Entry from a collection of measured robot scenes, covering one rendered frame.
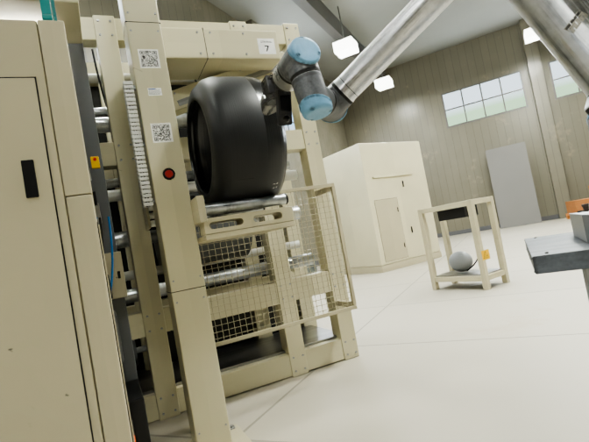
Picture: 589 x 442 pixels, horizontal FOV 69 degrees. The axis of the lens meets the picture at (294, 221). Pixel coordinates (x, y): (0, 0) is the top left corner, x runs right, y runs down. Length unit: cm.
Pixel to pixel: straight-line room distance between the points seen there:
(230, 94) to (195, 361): 99
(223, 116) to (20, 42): 74
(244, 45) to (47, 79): 137
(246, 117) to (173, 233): 51
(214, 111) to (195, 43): 63
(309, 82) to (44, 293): 82
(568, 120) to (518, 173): 185
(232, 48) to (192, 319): 128
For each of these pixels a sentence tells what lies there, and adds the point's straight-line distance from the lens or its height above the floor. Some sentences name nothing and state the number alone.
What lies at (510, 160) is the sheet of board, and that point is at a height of 179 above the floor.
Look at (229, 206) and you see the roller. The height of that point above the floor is 90.
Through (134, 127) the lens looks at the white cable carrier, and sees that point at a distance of 175.
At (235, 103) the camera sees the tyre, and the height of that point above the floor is 126.
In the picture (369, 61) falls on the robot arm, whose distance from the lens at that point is 136.
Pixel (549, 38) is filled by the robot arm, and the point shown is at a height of 107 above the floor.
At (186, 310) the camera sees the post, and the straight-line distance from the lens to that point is 168.
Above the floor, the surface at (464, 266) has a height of 20.
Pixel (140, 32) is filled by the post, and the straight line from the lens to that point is 189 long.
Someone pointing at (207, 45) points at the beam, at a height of 170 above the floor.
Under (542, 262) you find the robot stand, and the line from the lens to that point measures 109.
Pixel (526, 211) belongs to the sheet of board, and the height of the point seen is 34.
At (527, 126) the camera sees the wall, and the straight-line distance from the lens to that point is 1384.
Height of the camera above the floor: 73
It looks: 2 degrees up
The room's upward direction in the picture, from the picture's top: 10 degrees counter-clockwise
